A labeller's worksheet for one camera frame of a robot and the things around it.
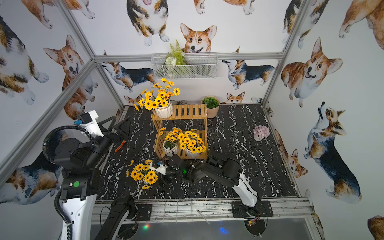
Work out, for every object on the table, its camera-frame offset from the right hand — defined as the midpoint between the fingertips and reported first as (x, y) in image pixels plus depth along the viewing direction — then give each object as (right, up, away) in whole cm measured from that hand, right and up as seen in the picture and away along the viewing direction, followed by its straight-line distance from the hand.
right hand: (149, 177), depth 79 cm
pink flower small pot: (+64, +23, +14) cm, 69 cm away
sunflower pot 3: (+23, +17, 0) cm, 29 cm away
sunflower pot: (-2, +5, -6) cm, 7 cm away
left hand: (-2, +32, -22) cm, 39 cm away
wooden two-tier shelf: (+17, +34, +2) cm, 39 cm away
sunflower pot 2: (+9, +16, +7) cm, 20 cm away
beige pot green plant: (+36, +42, +28) cm, 62 cm away
